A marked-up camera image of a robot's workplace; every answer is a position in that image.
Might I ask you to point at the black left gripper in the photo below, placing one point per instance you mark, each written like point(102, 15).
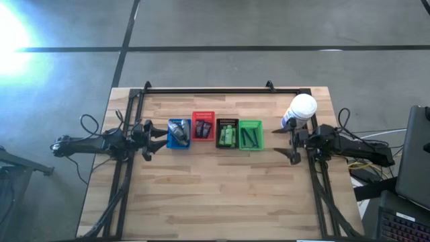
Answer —
point(147, 141)

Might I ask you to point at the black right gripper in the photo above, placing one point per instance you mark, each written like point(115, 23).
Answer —
point(299, 139)

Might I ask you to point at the grey travel bottle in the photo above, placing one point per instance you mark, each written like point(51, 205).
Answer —
point(185, 127)
point(176, 131)

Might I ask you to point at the black clips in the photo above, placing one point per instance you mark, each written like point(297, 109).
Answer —
point(255, 138)

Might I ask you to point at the blue disposable razor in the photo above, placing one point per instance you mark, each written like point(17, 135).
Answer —
point(246, 137)

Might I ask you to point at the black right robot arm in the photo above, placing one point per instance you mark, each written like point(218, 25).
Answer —
point(352, 148)

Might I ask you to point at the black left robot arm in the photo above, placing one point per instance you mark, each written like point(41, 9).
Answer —
point(87, 145)

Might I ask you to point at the blue plastic basket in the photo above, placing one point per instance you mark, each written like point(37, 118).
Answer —
point(171, 145)

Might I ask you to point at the white wipes canister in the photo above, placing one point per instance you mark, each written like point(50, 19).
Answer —
point(302, 107)

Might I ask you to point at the green plastic basket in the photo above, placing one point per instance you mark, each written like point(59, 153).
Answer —
point(252, 123)

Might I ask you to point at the red plastic basket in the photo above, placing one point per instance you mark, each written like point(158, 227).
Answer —
point(203, 116)

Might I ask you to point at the black plastic basket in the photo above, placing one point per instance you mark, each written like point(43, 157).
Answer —
point(226, 121)

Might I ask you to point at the grey laptop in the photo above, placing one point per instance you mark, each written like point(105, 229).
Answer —
point(415, 154)

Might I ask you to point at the grey metal stand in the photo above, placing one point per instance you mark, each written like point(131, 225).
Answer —
point(27, 164)

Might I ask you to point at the black backlit keyboard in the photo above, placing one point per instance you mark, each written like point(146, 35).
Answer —
point(403, 223)

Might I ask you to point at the black metal table frame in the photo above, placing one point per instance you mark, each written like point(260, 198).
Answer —
point(218, 90)

